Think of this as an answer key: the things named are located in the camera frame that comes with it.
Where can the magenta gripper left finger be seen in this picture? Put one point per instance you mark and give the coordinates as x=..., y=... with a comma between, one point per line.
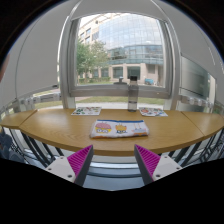
x=73, y=168

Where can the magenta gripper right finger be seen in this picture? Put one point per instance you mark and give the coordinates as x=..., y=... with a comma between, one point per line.
x=152, y=166

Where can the wooden curved table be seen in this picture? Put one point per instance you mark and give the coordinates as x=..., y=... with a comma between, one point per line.
x=59, y=128

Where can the right colourful sticker sheet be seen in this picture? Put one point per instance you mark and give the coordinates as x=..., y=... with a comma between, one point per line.
x=152, y=112

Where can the colourful sticker sheet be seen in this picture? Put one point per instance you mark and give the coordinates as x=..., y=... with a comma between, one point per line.
x=81, y=111
x=152, y=112

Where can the left colourful sticker sheet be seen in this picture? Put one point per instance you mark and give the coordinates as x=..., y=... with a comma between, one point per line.
x=81, y=111

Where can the clear grey water bottle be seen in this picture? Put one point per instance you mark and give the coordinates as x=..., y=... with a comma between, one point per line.
x=133, y=90

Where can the white window frame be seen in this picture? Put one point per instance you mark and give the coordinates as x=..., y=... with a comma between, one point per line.
x=67, y=70

